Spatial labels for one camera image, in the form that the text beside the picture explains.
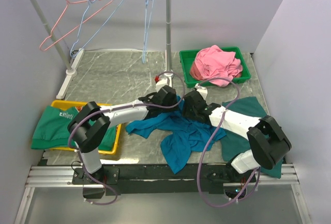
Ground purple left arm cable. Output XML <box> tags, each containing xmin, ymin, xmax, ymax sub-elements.
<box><xmin>67</xmin><ymin>71</ymin><xmax>186</xmax><ymax>206</ymax></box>

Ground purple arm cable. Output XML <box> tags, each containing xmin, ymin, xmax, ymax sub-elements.
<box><xmin>67</xmin><ymin>71</ymin><xmax>186</xmax><ymax>206</ymax></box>
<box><xmin>196</xmin><ymin>77</ymin><xmax>260</xmax><ymax>207</ymax></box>

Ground dark green pants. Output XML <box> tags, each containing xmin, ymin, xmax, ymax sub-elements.
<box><xmin>220</xmin><ymin>97</ymin><xmax>282</xmax><ymax>178</ymax></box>

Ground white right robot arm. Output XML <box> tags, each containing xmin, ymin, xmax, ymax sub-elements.
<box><xmin>182</xmin><ymin>90</ymin><xmax>292</xmax><ymax>182</ymax></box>

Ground yellow plastic tray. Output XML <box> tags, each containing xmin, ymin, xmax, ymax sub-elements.
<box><xmin>51</xmin><ymin>100</ymin><xmax>122</xmax><ymax>155</ymax></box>

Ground blue t shirt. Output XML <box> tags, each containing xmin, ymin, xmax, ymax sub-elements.
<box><xmin>126</xmin><ymin>101</ymin><xmax>216</xmax><ymax>174</ymax></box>

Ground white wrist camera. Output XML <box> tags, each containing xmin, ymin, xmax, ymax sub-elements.
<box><xmin>154</xmin><ymin>76</ymin><xmax>172</xmax><ymax>92</ymax></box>
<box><xmin>194</xmin><ymin>83</ymin><xmax>208</xmax><ymax>100</ymax></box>

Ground blue wire hanger middle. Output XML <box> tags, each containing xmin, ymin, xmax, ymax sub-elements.
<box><xmin>69</xmin><ymin>0</ymin><xmax>125</xmax><ymax>59</ymax></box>

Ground green enterprise t shirt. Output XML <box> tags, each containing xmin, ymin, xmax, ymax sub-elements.
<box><xmin>31</xmin><ymin>105</ymin><xmax>117</xmax><ymax>152</ymax></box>

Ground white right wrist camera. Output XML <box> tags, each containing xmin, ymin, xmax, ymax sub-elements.
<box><xmin>194</xmin><ymin>83</ymin><xmax>208</xmax><ymax>100</ymax></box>

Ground green plastic bin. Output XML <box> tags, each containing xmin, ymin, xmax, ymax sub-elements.
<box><xmin>179</xmin><ymin>47</ymin><xmax>251</xmax><ymax>88</ymax></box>

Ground light blue wire hanger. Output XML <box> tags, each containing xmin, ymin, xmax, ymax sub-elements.
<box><xmin>142</xmin><ymin>0</ymin><xmax>154</xmax><ymax>64</ymax></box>

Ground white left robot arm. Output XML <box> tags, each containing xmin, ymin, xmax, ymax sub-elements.
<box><xmin>67</xmin><ymin>85</ymin><xmax>178</xmax><ymax>184</ymax></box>

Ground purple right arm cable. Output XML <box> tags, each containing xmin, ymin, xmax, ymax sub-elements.
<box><xmin>196</xmin><ymin>77</ymin><xmax>260</xmax><ymax>207</ymax></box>

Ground pink t shirt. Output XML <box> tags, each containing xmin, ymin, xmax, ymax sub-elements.
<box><xmin>190</xmin><ymin>45</ymin><xmax>243</xmax><ymax>87</ymax></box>

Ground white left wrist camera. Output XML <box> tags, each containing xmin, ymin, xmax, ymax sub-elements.
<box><xmin>154</xmin><ymin>76</ymin><xmax>172</xmax><ymax>92</ymax></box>

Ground pink wire hanger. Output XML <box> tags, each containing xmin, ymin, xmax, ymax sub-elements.
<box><xmin>39</xmin><ymin>0</ymin><xmax>114</xmax><ymax>52</ymax></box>

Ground black mounting base rail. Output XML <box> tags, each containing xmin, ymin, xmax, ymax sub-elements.
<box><xmin>72</xmin><ymin>163</ymin><xmax>257</xmax><ymax>205</ymax></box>

